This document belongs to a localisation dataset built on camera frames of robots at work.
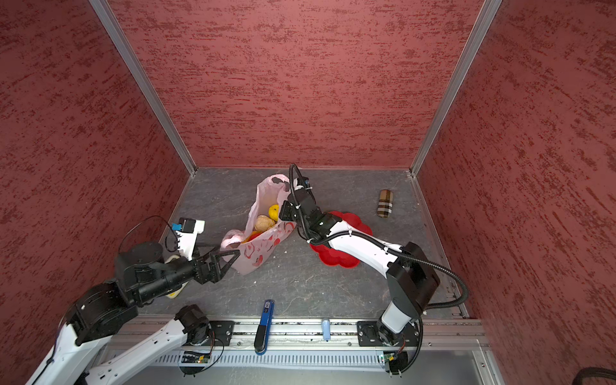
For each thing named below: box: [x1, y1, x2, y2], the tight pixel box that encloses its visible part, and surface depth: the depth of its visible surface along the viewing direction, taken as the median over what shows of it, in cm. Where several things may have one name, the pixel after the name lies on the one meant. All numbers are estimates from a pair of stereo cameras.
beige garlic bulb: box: [254, 214, 276, 232], surface depth 97 cm
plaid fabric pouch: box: [376, 189, 394, 219], surface depth 106 cm
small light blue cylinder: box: [321, 317, 332, 343], surface depth 75 cm
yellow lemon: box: [267, 203, 280, 222], surface depth 100 cm
